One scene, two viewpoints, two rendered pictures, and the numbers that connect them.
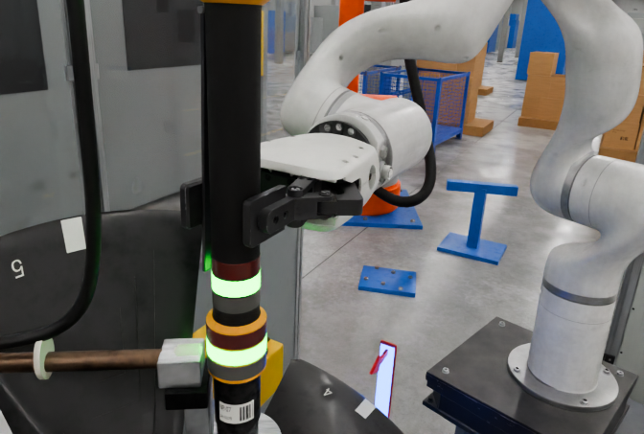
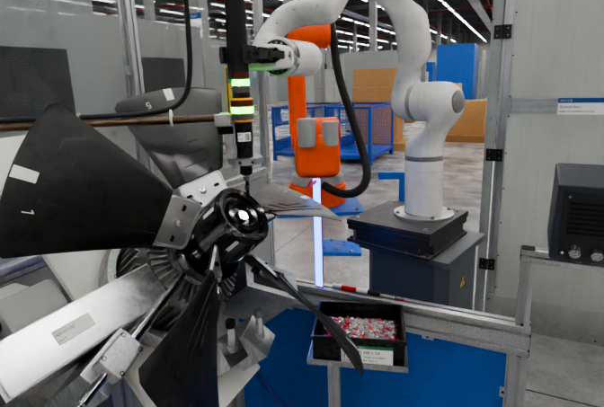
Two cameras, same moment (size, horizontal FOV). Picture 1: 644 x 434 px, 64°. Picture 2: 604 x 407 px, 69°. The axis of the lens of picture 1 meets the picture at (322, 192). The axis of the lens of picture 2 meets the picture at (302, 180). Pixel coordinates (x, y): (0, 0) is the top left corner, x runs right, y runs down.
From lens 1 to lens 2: 0.57 m
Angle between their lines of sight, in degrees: 6
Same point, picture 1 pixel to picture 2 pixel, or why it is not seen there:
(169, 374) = (218, 119)
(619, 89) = (419, 40)
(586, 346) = (430, 186)
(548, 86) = not seen: hidden behind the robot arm
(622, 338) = (497, 245)
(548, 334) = (410, 185)
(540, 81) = not seen: hidden behind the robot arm
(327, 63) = (270, 25)
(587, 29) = (398, 12)
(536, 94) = not seen: hidden behind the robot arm
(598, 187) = (420, 94)
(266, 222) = (250, 52)
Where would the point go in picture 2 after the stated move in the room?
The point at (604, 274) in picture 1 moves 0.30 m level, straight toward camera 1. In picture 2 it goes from (430, 142) to (402, 160)
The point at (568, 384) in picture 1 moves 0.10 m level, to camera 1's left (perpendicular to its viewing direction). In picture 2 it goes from (424, 211) to (393, 213)
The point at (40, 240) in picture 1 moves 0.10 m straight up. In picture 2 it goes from (155, 96) to (150, 47)
